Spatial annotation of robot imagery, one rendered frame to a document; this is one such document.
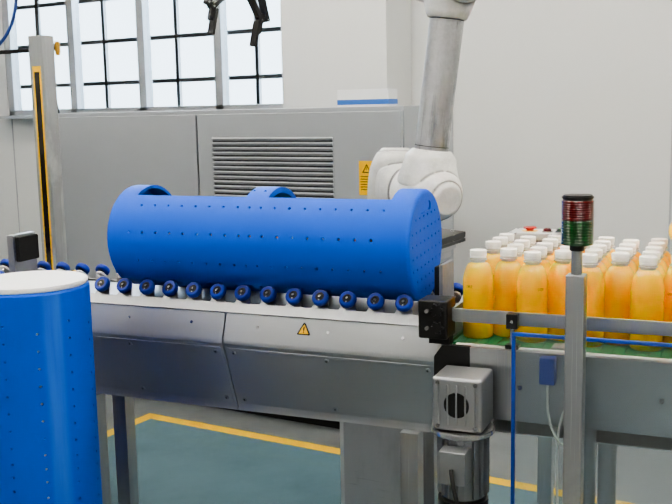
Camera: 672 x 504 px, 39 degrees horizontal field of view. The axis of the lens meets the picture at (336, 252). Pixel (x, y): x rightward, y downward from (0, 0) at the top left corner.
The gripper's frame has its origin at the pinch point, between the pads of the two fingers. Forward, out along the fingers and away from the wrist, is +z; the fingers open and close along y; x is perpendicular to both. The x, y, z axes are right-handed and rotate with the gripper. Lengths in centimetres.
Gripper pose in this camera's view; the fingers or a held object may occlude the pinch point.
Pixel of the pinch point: (232, 36)
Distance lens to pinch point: 269.8
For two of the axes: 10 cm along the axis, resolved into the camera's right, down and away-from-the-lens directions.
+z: -1.8, 9.8, 0.6
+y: 7.9, 1.0, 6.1
